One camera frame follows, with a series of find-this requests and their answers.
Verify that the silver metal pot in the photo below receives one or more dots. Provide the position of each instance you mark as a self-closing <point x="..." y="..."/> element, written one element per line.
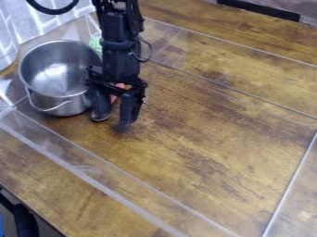
<point x="53" y="74"/>

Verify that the clear acrylic tray wall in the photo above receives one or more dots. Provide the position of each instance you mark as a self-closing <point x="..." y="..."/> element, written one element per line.
<point x="218" y="162"/>

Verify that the red handled metal spoon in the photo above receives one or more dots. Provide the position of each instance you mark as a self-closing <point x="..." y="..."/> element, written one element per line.
<point x="99" y="118"/>

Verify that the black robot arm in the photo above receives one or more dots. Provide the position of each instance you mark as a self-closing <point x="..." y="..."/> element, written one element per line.
<point x="120" y="20"/>

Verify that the black table leg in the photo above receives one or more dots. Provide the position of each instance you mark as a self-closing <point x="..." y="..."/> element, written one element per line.
<point x="27" y="227"/>

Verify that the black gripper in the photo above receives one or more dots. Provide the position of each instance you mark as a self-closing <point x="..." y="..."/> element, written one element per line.
<point x="118" y="72"/>

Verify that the black bar at back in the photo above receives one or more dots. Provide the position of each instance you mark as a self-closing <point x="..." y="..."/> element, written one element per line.
<point x="263" y="10"/>

